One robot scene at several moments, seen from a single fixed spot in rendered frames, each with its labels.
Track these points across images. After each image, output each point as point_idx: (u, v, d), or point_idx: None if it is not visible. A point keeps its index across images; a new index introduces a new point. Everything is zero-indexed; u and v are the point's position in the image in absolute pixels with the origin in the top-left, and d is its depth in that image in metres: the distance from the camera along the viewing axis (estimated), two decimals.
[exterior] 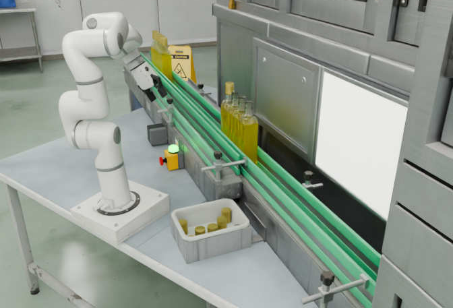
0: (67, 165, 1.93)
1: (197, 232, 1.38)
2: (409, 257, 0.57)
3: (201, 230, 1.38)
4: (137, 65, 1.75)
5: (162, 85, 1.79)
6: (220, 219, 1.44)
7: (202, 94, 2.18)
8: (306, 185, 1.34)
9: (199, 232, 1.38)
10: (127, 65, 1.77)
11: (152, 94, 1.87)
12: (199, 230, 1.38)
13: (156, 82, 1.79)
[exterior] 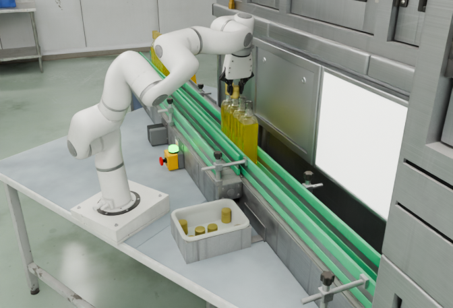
0: (67, 165, 1.93)
1: (197, 232, 1.38)
2: (409, 257, 0.57)
3: (201, 230, 1.38)
4: (250, 52, 1.52)
5: (242, 81, 1.63)
6: (236, 86, 1.61)
7: (202, 94, 2.18)
8: (306, 185, 1.34)
9: (199, 232, 1.38)
10: (243, 50, 1.48)
11: (230, 87, 1.62)
12: (199, 230, 1.38)
13: None
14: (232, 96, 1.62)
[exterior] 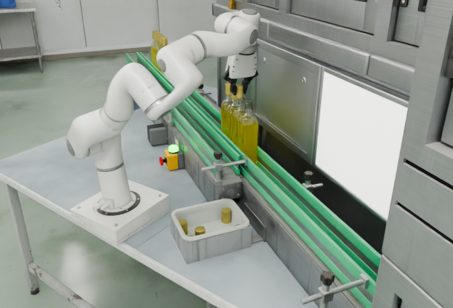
0: (67, 165, 1.93)
1: (197, 232, 1.38)
2: (409, 257, 0.57)
3: (201, 230, 1.38)
4: (255, 50, 1.46)
5: (245, 80, 1.56)
6: None
7: (202, 94, 2.18)
8: (306, 185, 1.34)
9: (199, 232, 1.38)
10: (249, 48, 1.42)
11: (234, 86, 1.56)
12: (199, 230, 1.38)
13: None
14: (232, 97, 1.62)
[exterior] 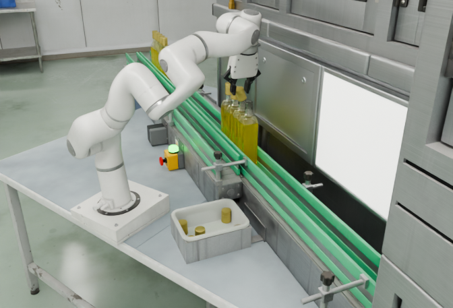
0: (67, 165, 1.93)
1: (197, 232, 1.38)
2: (409, 257, 0.57)
3: (201, 230, 1.38)
4: (257, 50, 1.47)
5: (248, 80, 1.57)
6: (236, 87, 1.61)
7: (202, 94, 2.18)
8: (306, 185, 1.34)
9: (199, 232, 1.38)
10: (250, 48, 1.43)
11: (233, 86, 1.55)
12: (199, 230, 1.38)
13: None
14: (232, 97, 1.62)
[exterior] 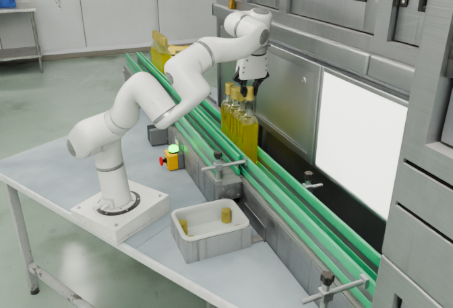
0: (67, 165, 1.93)
1: (253, 89, 1.50)
2: (409, 257, 0.57)
3: (252, 86, 1.51)
4: (266, 50, 1.41)
5: (256, 81, 1.52)
6: (236, 87, 1.61)
7: None
8: (306, 185, 1.34)
9: (253, 87, 1.51)
10: (259, 48, 1.38)
11: (244, 87, 1.51)
12: (252, 87, 1.51)
13: None
14: (232, 97, 1.62)
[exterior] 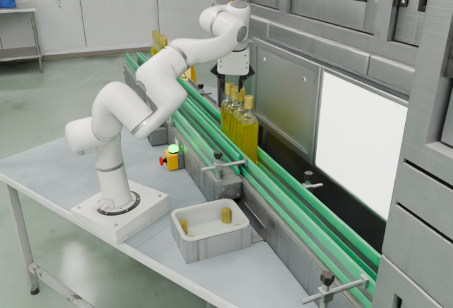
0: (67, 165, 1.93)
1: (253, 98, 1.52)
2: (409, 257, 0.57)
3: (251, 96, 1.53)
4: (245, 47, 1.33)
5: None
6: (236, 87, 1.61)
7: (202, 94, 2.18)
8: (306, 185, 1.34)
9: (253, 97, 1.52)
10: None
11: None
12: (252, 96, 1.52)
13: None
14: (232, 97, 1.62)
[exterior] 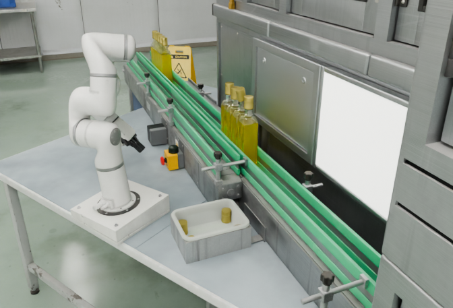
0: (67, 165, 1.93)
1: (253, 98, 1.52)
2: (409, 257, 0.57)
3: (251, 96, 1.53)
4: None
5: None
6: (236, 87, 1.61)
7: (202, 94, 2.18)
8: (306, 185, 1.34)
9: (253, 97, 1.52)
10: (113, 113, 1.80)
11: (137, 147, 1.85)
12: (252, 96, 1.52)
13: (132, 137, 1.86)
14: (232, 97, 1.62)
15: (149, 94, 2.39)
